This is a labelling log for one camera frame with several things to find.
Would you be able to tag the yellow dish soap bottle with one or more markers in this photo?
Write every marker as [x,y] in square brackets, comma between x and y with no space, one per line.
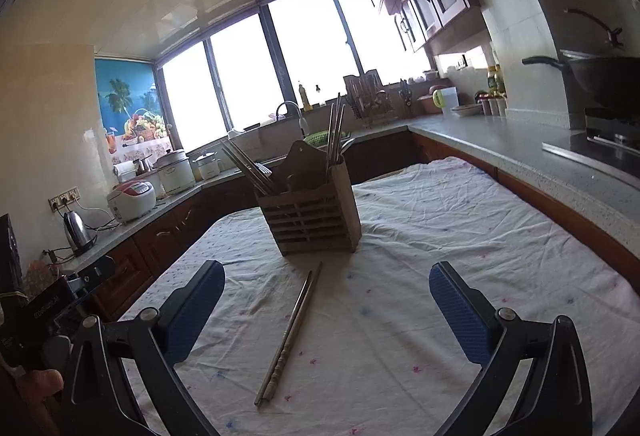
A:
[305,98]

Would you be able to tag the black wok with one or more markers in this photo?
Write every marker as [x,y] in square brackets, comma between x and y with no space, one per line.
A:
[605,80]

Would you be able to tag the small dark pump bottle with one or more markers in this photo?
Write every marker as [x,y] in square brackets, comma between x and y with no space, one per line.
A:
[317,95]

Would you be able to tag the row of spice jars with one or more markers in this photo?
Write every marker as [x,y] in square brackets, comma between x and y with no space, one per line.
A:
[492,105]

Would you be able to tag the tropical fruit wall poster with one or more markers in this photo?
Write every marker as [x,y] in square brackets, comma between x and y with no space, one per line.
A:
[132,110]

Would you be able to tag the tall white electric cooker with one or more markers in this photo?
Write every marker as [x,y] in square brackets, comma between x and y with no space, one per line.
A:
[175,173]

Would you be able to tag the black gas stove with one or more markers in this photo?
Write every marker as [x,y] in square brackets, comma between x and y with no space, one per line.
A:
[610,135]

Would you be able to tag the chrome faucet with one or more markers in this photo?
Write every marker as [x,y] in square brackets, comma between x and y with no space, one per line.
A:
[295,113]

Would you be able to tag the steel electric kettle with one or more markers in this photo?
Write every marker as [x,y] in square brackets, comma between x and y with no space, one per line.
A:
[79,233]

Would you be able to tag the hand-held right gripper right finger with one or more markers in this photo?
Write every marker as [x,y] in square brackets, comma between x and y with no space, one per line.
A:
[460,311]

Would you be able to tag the bundle of silver chopsticks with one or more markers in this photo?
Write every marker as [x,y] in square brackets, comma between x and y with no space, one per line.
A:
[336,130]

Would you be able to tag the bundle of dark chopsticks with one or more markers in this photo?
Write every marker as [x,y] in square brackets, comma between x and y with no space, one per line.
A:
[250,170]

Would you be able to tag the white and red rice cooker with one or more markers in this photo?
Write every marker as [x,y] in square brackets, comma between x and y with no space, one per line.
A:
[131,202]

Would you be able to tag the pink lidded pot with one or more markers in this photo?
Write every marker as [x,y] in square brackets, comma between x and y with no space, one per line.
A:
[426,101]

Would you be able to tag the person's left hand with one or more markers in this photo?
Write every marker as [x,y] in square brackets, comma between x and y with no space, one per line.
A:
[42,386]

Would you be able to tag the dish rack with cutting boards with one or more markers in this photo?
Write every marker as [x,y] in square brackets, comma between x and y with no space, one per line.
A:
[367,98]

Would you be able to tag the metal chopstick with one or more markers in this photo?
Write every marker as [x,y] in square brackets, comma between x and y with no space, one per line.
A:
[300,316]

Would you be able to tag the pair of chopsticks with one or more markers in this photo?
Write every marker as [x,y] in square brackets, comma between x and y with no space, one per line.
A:
[286,336]

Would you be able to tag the paper towel roll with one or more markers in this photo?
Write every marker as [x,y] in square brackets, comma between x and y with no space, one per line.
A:
[124,170]

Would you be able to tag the large kitchen window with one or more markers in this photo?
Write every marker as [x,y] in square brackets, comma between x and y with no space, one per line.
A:
[280,60]

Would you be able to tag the wooden slatted utensil holder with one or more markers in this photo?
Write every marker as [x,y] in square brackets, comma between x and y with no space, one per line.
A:
[310,211]

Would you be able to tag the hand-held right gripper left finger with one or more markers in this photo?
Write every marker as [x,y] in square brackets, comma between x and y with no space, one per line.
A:
[195,311]

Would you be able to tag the small white electric pot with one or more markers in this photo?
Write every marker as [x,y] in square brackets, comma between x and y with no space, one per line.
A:
[206,168]

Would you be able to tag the white floral tablecloth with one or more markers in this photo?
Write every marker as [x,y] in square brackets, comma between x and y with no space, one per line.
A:
[400,241]

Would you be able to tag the green plastic basket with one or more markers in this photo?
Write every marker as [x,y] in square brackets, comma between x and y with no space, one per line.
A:
[320,139]

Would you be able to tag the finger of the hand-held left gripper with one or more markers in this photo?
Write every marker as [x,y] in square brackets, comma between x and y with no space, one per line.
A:
[92,276]

